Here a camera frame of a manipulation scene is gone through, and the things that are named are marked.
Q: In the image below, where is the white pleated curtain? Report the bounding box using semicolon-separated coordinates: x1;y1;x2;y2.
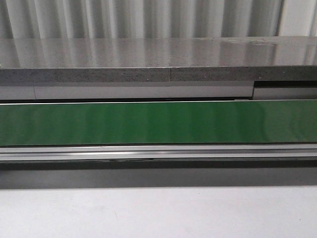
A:
0;0;317;40

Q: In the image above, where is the aluminium conveyor frame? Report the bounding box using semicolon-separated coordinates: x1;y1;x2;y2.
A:
0;98;317;172

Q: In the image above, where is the green conveyor belt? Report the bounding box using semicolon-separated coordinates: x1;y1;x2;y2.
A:
0;100;317;146

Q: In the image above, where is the grey stone counter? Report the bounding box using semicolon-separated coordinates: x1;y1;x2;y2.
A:
0;37;317;85

